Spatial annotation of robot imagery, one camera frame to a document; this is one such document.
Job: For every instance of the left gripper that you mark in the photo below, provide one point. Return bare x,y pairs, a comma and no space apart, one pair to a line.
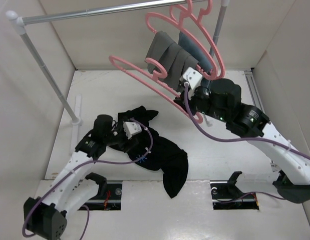
125,145

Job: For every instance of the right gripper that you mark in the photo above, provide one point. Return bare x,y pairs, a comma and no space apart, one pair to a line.
190,102

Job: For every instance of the black t shirt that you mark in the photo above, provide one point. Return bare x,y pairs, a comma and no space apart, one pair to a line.
165,155

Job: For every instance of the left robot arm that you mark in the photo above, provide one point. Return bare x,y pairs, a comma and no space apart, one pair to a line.
47,216

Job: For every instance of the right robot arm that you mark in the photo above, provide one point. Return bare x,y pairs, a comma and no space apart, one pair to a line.
252,125

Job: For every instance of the grey t shirt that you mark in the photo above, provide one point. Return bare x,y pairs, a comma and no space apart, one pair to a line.
174,58

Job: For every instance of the blue t shirt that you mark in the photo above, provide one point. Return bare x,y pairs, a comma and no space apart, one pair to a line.
185,42

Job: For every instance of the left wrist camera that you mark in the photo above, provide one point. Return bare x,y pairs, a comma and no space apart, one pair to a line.
131,129

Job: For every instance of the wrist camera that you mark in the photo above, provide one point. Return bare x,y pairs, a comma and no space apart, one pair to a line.
193,78
131,129

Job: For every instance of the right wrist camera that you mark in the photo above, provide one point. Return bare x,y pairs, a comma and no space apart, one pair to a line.
193,78

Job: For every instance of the aluminium rail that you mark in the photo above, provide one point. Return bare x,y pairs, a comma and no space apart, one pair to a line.
253,89

